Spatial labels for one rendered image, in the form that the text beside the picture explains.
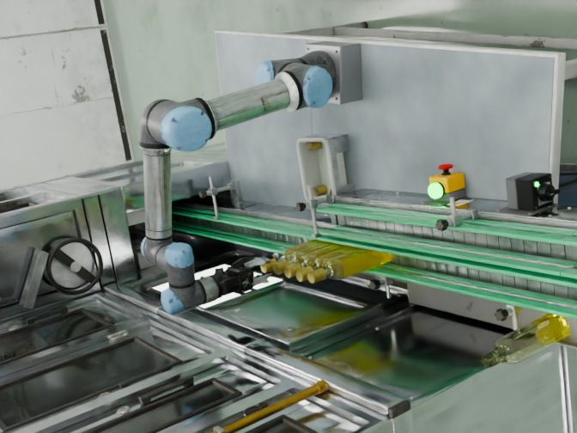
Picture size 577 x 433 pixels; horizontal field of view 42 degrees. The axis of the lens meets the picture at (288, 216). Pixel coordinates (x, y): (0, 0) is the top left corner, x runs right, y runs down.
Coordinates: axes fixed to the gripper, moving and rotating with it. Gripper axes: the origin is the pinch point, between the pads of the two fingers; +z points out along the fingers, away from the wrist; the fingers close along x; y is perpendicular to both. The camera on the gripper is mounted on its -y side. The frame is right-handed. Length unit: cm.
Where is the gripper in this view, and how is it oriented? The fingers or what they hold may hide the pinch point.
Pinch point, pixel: (265, 266)
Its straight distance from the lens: 230.8
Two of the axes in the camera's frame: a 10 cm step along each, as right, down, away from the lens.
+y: 5.7, 0.8, -8.2
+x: -1.6, -9.7, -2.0
